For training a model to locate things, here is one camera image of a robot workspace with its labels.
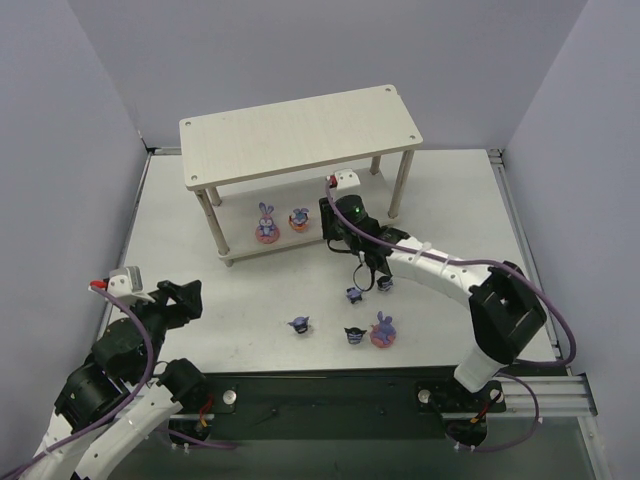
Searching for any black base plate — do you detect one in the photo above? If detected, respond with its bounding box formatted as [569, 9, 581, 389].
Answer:
[160, 366, 506, 447]

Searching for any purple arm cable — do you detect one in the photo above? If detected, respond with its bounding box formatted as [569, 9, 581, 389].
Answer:
[324, 179, 579, 454]
[0, 284, 174, 476]

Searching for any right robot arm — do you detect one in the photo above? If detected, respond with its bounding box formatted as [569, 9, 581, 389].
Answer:
[319, 195, 547, 393]

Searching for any sitting bunny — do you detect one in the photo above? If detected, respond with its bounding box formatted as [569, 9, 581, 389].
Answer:
[255, 202, 280, 245]

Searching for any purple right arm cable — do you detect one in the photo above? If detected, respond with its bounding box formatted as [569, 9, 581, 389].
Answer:
[324, 179, 579, 454]

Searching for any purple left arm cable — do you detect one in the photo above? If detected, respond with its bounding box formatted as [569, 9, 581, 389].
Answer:
[0, 284, 174, 476]

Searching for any purple bunny with sunglasses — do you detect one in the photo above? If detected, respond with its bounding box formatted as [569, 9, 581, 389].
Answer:
[287, 316, 311, 335]

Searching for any purple bunny black bow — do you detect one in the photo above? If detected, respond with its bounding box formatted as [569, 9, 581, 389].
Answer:
[345, 286, 363, 304]

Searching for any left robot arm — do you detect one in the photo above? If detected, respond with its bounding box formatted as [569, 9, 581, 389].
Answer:
[4, 280, 214, 479]

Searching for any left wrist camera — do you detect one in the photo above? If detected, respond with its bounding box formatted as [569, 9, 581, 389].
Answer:
[89, 266, 152, 305]

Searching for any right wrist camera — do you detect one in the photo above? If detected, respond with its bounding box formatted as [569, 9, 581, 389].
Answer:
[326, 169, 361, 191]

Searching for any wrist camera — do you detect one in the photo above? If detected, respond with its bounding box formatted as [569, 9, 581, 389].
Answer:
[326, 169, 361, 191]
[89, 266, 152, 305]

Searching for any aluminium frame rail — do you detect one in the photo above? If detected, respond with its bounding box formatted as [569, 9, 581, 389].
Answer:
[487, 148, 640, 480]

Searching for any white two-tier shelf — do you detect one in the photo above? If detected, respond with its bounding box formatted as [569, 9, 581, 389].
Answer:
[179, 85, 423, 265]

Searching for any black-hat striped bunny toy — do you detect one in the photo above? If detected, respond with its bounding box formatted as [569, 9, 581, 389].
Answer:
[344, 327, 367, 345]
[376, 276, 394, 292]

